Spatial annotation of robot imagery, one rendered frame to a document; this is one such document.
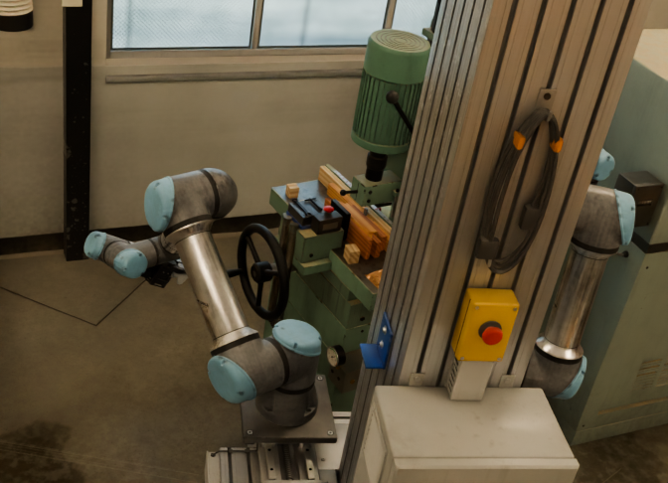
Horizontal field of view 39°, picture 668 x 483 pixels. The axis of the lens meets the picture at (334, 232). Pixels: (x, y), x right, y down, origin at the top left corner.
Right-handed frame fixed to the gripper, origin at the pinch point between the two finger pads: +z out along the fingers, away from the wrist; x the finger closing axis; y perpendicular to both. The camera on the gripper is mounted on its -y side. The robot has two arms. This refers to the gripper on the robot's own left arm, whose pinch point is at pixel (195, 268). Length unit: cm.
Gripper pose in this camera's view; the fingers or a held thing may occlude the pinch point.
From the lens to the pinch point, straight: 276.5
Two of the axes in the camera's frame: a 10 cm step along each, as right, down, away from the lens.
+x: 5.1, 5.2, -6.8
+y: -5.5, 8.1, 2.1
